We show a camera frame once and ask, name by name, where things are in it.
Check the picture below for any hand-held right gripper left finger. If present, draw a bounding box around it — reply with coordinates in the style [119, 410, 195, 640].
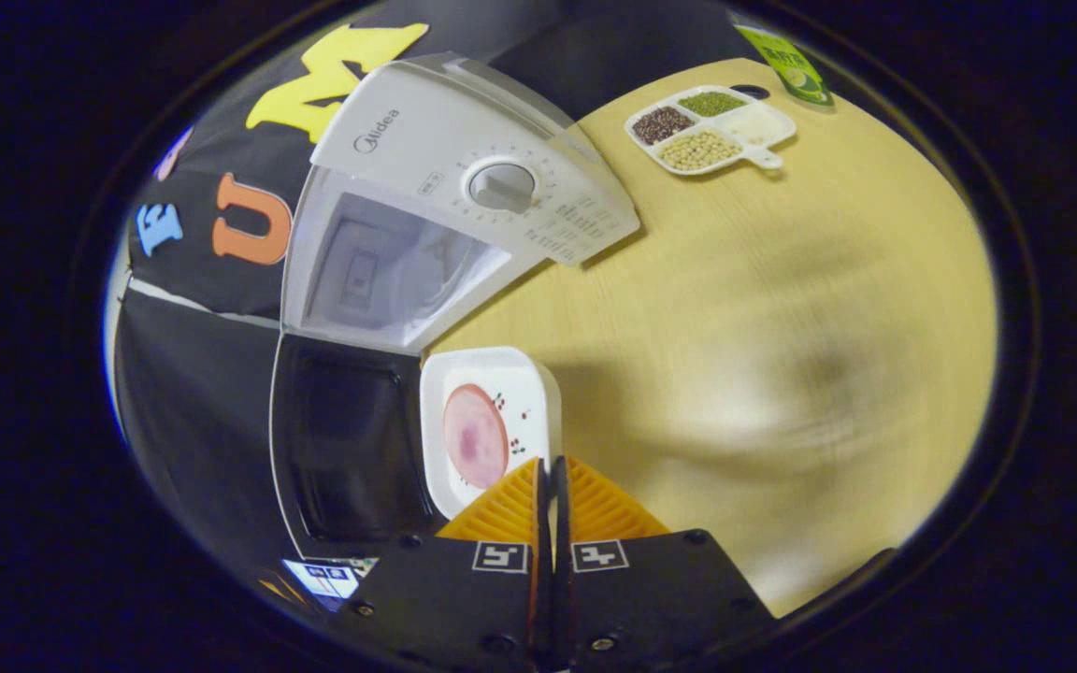
[333, 456, 544, 673]

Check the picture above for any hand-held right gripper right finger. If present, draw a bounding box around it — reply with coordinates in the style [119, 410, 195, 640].
[553, 455, 776, 673]

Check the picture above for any pink ham slice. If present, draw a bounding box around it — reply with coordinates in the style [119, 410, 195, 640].
[442, 383, 510, 490]

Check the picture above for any white square plate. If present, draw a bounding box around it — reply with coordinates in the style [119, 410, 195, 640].
[420, 347, 563, 521]

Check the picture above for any white microwave oven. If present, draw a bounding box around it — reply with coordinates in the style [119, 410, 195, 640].
[269, 51, 642, 562]

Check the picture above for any blue and white printed sheet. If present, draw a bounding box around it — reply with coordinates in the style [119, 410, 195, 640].
[281, 558, 378, 601]

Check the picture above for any black backdrop cloth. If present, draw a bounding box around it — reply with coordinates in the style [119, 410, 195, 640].
[108, 0, 745, 599]

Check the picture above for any white divided grain tray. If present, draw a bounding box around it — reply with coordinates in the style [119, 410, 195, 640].
[625, 84, 797, 177]

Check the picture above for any green label drink bottle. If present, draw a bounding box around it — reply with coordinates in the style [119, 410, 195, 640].
[735, 23, 836, 108]

